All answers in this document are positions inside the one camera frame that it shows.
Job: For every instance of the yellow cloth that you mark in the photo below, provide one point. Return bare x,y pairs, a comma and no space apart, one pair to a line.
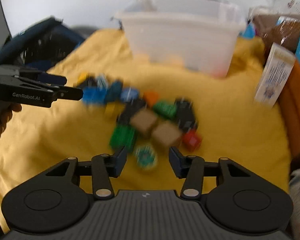
230,122

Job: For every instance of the light blue duplo brick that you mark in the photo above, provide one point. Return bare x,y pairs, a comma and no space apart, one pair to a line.
94,95

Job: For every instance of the clear plastic bag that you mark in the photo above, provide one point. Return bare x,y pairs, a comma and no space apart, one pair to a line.
289,7

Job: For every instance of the teal round token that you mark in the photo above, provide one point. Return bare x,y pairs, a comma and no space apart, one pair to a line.
146,157

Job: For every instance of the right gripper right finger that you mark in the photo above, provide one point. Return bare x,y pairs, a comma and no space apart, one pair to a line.
190,168

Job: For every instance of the white milk carton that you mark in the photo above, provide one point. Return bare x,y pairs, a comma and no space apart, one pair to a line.
277,70

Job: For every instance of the person left hand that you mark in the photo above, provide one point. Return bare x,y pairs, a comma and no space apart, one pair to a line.
7,114

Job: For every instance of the translucent white plastic bin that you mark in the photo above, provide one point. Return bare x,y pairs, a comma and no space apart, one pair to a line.
197,34

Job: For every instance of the blue airplane token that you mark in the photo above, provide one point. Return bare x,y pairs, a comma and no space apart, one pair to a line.
129,94

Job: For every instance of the black toy car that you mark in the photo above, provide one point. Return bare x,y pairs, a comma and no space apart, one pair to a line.
185,117

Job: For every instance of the dark blue bag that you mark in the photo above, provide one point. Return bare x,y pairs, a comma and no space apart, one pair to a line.
41,46

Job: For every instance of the orange duplo brick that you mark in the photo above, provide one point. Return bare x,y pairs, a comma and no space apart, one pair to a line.
151,97

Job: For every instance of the green duplo brick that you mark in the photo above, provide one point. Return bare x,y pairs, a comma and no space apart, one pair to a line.
123,136

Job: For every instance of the brown wooden cube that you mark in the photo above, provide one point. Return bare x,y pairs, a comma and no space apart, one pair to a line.
144,121
166,135

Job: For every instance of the orange box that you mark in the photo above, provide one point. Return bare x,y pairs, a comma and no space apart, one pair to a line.
289,102

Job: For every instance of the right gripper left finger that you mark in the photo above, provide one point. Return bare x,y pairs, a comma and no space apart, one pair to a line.
104,167

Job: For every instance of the teal toy figure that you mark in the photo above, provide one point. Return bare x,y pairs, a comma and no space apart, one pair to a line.
114,91

